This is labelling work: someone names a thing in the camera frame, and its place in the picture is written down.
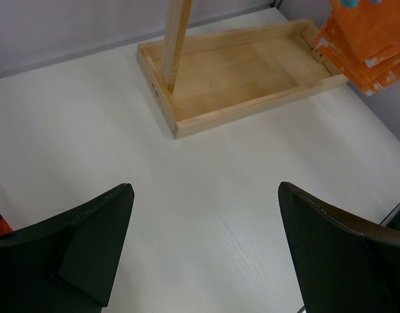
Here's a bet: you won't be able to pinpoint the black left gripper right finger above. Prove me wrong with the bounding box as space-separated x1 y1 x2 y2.
278 182 400 312

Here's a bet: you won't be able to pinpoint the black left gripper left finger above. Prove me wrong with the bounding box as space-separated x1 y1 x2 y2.
0 183 134 312

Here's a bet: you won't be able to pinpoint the orange white trousers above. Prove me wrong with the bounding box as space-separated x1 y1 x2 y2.
313 0 400 96

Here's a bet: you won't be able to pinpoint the teal hanger holding trousers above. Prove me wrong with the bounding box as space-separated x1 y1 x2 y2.
340 0 382 8

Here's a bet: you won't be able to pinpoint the wooden clothes rack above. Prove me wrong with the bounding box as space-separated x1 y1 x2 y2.
137 1 346 139

